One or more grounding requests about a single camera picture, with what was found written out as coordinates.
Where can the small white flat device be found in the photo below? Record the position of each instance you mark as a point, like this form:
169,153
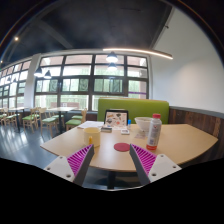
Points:
125,131

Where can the wooden dining table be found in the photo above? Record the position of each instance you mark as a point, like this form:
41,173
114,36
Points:
61,109
18,108

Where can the flat round red coaster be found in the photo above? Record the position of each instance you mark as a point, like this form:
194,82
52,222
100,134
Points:
121,147

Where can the white paper sheets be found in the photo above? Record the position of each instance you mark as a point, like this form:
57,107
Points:
90,124

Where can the red-capped clear drink bottle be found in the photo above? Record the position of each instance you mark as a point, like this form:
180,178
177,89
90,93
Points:
154,133

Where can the curved linear ceiling light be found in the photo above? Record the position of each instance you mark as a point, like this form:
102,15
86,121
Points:
140,50

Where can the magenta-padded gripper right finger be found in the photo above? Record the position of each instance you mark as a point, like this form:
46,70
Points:
159,168

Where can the group of pendant lamps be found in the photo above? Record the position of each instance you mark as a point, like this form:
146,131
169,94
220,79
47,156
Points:
112,57

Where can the large black-framed window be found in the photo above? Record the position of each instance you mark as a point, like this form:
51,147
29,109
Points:
76,85

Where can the white ceramic bowl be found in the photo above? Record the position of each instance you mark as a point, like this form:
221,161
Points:
142,123

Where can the group of green-seated wooden chairs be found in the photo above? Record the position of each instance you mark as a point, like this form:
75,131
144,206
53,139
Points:
49,120

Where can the small dark box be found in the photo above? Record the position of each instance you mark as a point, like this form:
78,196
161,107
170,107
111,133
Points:
106,129

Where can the green upholstered bench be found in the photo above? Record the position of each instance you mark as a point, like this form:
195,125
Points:
133,108

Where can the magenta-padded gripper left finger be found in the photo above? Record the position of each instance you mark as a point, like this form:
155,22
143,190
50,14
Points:
63,168

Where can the small blue-capped tube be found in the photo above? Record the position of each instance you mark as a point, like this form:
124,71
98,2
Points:
129,124

